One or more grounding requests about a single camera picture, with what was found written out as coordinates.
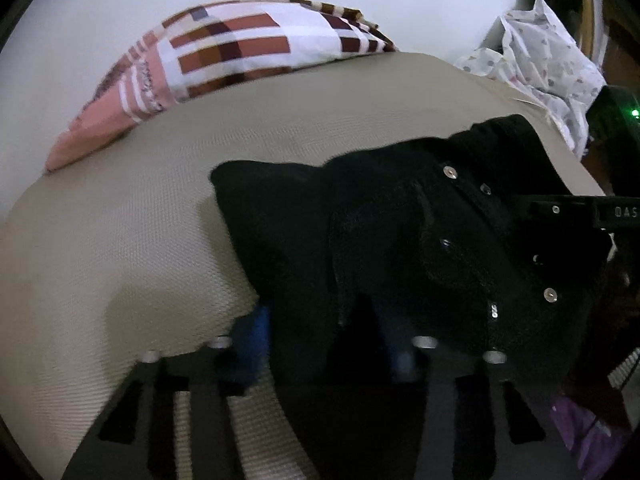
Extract purple cloth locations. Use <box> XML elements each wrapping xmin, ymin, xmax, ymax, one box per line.
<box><xmin>549</xmin><ymin>394</ymin><xmax>632</xmax><ymax>480</ymax></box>

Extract beige mattress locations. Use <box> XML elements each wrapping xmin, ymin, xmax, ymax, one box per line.
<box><xmin>0</xmin><ymin>52</ymin><xmax>608</xmax><ymax>480</ymax></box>

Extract pink striped cloth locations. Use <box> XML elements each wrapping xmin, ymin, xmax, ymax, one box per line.
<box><xmin>44</xmin><ymin>35</ymin><xmax>176</xmax><ymax>174</ymax></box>

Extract black pants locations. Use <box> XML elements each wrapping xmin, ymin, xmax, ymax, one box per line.
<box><xmin>210</xmin><ymin>114</ymin><xmax>617</xmax><ymax>480</ymax></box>

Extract plaid pillow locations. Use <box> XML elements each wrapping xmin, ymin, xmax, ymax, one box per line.
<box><xmin>95</xmin><ymin>0</ymin><xmax>399</xmax><ymax>112</ymax></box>

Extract white dotted cloth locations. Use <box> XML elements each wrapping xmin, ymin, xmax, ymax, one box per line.
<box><xmin>454</xmin><ymin>0</ymin><xmax>609</xmax><ymax>159</ymax></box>

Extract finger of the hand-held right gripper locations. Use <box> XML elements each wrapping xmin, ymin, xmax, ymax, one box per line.
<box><xmin>515</xmin><ymin>194</ymin><xmax>596</xmax><ymax>218</ymax></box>

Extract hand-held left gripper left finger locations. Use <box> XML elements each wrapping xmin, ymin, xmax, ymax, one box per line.
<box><xmin>62</xmin><ymin>305</ymin><xmax>321</xmax><ymax>480</ymax></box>

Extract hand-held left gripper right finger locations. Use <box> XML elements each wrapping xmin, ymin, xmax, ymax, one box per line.
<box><xmin>390</xmin><ymin>335</ymin><xmax>586</xmax><ymax>480</ymax></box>

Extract wooden furniture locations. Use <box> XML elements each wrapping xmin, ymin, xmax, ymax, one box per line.
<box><xmin>540</xmin><ymin>0</ymin><xmax>640</xmax><ymax>92</ymax></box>

